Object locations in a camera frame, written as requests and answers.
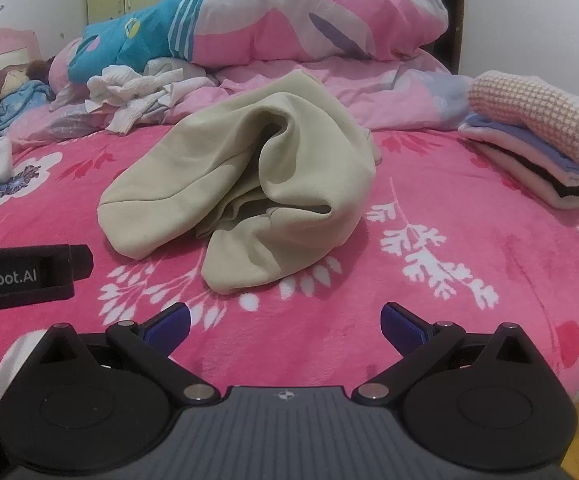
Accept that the stack of folded clothes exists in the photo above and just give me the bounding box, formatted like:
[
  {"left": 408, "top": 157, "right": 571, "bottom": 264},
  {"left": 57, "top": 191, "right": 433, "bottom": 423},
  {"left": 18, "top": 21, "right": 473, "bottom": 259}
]
[{"left": 459, "top": 114, "right": 579, "bottom": 209}]

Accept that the large pink blue cartoon pillow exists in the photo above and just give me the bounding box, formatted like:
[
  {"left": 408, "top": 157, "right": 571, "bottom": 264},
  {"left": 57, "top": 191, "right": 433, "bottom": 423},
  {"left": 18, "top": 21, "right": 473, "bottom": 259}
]
[{"left": 68, "top": 0, "right": 449, "bottom": 84}]

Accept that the pink magenta floral bed blanket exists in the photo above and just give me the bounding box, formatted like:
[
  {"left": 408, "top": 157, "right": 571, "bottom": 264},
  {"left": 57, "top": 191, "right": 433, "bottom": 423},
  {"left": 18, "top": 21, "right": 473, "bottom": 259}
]
[{"left": 0, "top": 127, "right": 579, "bottom": 400}]

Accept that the light blue crumpled garment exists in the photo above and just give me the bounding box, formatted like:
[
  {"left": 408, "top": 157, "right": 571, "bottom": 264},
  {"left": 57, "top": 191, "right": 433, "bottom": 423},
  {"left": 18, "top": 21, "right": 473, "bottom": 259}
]
[{"left": 0, "top": 80, "right": 55, "bottom": 136}]

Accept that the beige zip hoodie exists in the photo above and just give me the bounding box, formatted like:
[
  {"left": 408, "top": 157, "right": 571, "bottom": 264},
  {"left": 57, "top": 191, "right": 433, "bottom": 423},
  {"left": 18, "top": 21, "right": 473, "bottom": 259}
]
[{"left": 97, "top": 70, "right": 381, "bottom": 295}]

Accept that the light pink quilt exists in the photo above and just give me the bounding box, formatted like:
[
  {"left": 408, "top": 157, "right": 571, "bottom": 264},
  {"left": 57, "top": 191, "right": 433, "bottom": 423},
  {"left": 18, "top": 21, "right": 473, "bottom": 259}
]
[{"left": 5, "top": 53, "right": 472, "bottom": 151}]

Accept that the crumpled white cloth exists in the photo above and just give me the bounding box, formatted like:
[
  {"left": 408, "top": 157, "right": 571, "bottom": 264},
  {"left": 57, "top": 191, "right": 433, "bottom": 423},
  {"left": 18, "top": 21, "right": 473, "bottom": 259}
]
[{"left": 84, "top": 58, "right": 216, "bottom": 134}]

